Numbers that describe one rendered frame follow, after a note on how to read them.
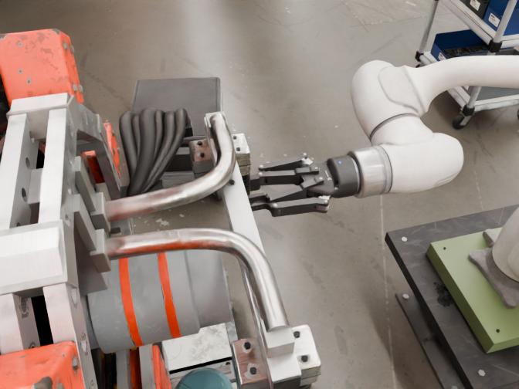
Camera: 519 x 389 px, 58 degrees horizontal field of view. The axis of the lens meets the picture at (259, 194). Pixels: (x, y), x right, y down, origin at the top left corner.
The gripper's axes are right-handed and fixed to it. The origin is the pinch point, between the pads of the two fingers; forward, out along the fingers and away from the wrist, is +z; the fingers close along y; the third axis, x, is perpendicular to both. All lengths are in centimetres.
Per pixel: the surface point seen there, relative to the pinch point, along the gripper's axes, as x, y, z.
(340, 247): -83, 39, -45
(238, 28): -83, 210, -41
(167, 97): -49, 101, 9
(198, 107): -49, 92, -2
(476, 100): -67, 92, -127
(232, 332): -75, 12, 3
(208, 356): -75, 6, 11
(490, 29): -36, 98, -125
